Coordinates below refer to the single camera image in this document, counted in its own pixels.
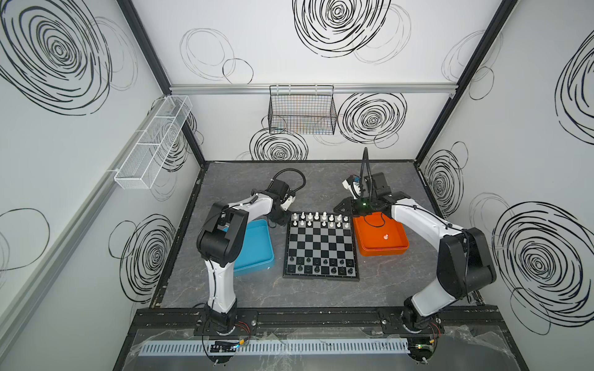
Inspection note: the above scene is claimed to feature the orange plastic tray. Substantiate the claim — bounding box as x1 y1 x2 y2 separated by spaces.
353 212 410 257

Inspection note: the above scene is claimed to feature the teal plastic tray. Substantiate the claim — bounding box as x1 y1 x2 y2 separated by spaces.
230 220 275 276

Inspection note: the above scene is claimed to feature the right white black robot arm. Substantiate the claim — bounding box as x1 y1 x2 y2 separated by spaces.
334 173 497 333

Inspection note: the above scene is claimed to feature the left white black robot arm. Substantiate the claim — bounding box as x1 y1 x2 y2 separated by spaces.
196 179 297 334

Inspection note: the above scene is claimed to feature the black white chess board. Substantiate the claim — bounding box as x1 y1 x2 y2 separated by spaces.
282 212 360 281

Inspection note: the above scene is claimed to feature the black wire basket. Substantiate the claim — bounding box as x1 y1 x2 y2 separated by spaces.
267 84 338 135

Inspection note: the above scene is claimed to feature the clear wire wall shelf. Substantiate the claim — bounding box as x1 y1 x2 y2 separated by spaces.
114 95 193 190

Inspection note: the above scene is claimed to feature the white slotted cable duct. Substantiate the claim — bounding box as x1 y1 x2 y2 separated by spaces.
138 339 410 356

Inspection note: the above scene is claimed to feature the black mounting rail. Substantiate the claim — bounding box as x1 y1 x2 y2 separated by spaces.
128 305 505 335

